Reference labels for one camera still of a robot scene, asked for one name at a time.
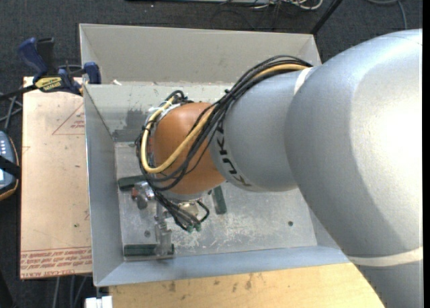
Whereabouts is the grey metal bin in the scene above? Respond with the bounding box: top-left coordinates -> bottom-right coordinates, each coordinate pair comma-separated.
79,23 -> 352,288

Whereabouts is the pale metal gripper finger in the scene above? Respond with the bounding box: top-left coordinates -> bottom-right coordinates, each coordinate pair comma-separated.
132,181 -> 156,210
153,223 -> 175,260

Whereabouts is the brown cardboard board, red print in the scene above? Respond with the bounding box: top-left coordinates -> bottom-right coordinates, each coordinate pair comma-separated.
19,76 -> 93,280

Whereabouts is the dark green flat block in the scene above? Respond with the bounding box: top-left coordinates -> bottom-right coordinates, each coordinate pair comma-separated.
212,185 -> 228,215
117,176 -> 146,191
123,243 -> 176,258

